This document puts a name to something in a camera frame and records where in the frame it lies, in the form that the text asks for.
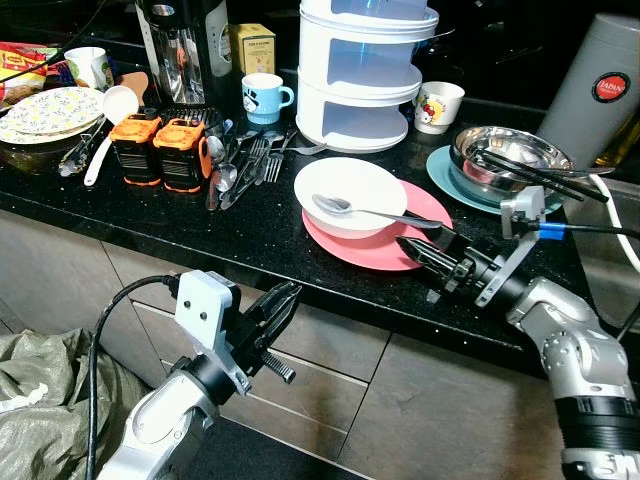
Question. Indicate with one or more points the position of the red snack packet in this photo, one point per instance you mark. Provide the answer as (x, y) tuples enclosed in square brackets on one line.
[(25, 65)]

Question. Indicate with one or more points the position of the white mug with green print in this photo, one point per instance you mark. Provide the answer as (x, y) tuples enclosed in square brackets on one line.
[(90, 68)]

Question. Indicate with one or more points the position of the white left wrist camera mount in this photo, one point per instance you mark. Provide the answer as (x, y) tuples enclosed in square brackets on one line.
[(205, 310)]

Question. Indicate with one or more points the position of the yellow oil bottle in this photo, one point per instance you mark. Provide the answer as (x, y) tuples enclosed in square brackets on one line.
[(622, 145)]

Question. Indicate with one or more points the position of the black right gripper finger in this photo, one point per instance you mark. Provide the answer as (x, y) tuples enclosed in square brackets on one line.
[(428, 254), (440, 282)]

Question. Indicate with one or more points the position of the grey green woven sack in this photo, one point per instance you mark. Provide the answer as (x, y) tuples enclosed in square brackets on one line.
[(40, 400)]

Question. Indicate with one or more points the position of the metal tongs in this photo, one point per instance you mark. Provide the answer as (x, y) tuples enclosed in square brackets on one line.
[(75, 155)]

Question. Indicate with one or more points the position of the long metal spoon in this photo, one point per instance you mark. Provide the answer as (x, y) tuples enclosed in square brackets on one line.
[(330, 205)]

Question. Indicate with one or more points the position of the brown wooden board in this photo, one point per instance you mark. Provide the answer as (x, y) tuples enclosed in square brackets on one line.
[(135, 85)]

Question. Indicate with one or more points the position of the patterned white plate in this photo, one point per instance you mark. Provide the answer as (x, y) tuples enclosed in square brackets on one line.
[(50, 110)]

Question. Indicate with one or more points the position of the metal fork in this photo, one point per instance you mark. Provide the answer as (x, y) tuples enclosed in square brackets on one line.
[(256, 160), (274, 165)]

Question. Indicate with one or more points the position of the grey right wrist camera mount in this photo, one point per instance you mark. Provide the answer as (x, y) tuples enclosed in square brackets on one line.
[(520, 210)]

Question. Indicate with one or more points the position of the black chopstick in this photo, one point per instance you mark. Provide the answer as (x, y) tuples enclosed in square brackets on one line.
[(530, 178), (580, 189)]

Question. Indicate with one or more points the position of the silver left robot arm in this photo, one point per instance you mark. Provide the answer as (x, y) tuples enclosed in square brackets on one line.
[(150, 430)]

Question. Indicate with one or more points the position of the white cartoon print cup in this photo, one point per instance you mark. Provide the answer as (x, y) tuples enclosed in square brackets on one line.
[(440, 110)]

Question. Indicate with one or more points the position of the grey canister with red label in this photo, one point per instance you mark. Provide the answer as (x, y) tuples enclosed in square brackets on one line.
[(600, 60)]

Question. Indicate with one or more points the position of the white tiered food container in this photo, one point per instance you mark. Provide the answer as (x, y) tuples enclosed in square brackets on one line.
[(350, 125)]

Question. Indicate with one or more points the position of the blue mug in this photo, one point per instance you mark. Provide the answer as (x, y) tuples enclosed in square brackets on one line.
[(262, 100)]

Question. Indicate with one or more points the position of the teal plate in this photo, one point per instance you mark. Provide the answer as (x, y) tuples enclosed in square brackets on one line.
[(445, 180)]

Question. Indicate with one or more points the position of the grey kitchen base cabinet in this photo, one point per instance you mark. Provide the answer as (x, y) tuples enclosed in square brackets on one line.
[(440, 410)]

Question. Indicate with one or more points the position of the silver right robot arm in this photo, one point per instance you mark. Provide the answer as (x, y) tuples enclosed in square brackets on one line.
[(575, 340)]

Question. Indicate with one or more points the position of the pink plate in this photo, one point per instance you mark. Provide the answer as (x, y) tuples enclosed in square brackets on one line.
[(380, 250)]

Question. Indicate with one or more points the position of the clear glass bowl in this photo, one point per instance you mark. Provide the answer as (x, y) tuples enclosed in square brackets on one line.
[(30, 160)]

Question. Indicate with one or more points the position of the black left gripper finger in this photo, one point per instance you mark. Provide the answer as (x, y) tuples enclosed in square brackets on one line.
[(284, 320), (275, 298)]

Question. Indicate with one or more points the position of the orange black battery pack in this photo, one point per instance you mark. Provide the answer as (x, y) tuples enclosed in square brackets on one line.
[(180, 155), (135, 150)]

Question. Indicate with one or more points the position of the yellow box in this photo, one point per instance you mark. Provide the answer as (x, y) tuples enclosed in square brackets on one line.
[(255, 48)]

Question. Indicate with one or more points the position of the stainless steel bowl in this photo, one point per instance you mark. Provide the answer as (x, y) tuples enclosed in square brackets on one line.
[(520, 145)]

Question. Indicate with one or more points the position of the white bowl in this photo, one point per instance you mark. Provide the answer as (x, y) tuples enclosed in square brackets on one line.
[(340, 178)]

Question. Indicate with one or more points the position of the white ladle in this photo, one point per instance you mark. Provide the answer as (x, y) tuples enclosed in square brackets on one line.
[(120, 102)]

